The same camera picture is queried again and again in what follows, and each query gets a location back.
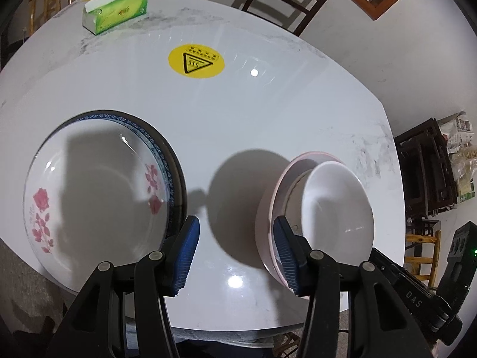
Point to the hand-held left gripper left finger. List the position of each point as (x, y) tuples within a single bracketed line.
[(186, 253)]

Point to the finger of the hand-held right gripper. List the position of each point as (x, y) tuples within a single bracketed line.
[(387, 270)]

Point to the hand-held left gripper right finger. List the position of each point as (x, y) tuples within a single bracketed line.
[(289, 261)]

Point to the large pink bowl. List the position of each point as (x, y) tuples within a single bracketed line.
[(266, 209)]

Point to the large blue floral plate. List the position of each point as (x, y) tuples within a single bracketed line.
[(180, 186)]

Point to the white bowl with blue stripe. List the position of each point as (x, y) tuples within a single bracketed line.
[(335, 209)]

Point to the white bowl with pink stripe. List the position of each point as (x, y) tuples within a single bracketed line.
[(292, 190)]

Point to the small blue floral plate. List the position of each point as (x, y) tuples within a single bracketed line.
[(164, 164)]

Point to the white plate with pink flowers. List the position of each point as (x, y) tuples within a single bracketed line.
[(93, 179)]

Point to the stacked dark wooden chairs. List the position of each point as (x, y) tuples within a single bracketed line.
[(421, 156)]

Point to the pile of printed papers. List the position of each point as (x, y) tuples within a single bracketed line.
[(462, 149)]

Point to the round yellow warning sticker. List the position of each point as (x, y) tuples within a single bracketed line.
[(179, 63)]

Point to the green tissue box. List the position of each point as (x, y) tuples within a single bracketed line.
[(119, 11)]

